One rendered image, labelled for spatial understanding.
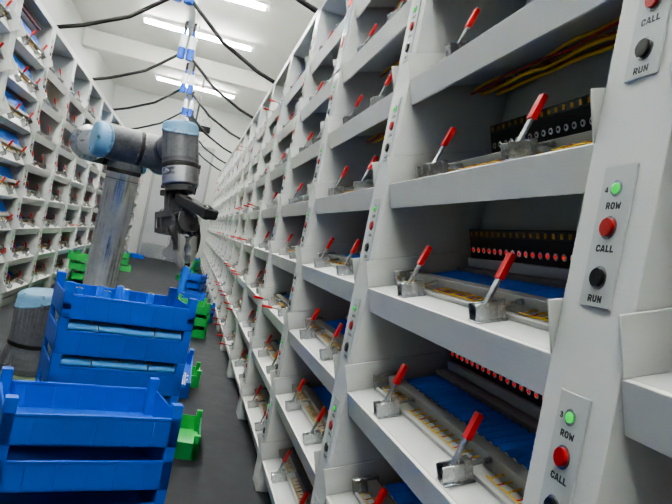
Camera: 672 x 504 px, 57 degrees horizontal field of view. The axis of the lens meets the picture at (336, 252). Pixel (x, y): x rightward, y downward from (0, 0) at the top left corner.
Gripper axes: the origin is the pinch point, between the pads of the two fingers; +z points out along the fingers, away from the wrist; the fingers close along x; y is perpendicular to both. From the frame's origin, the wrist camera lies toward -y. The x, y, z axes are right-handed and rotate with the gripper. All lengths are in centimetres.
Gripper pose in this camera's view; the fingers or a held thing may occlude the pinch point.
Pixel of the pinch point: (185, 266)
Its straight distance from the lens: 156.3
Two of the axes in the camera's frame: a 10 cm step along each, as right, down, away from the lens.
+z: 0.2, 9.9, -1.3
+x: -4.9, -1.0, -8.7
